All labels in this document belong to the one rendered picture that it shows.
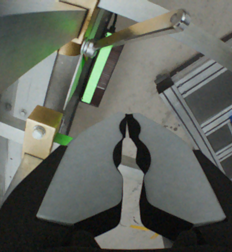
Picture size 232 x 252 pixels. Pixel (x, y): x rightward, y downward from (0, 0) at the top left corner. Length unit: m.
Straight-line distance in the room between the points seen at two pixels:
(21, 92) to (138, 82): 0.75
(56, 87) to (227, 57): 0.35
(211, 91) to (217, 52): 0.79
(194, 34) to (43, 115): 0.25
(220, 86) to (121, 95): 0.56
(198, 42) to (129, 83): 0.94
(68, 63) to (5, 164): 0.49
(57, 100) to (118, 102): 0.79
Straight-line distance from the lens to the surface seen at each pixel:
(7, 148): 0.74
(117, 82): 1.19
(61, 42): 0.18
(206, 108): 1.11
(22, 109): 0.62
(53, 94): 0.48
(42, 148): 0.35
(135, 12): 0.26
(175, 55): 1.18
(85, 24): 0.25
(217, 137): 1.24
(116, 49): 0.42
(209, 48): 0.28
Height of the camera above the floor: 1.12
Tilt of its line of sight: 59 degrees down
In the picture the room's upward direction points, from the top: 178 degrees counter-clockwise
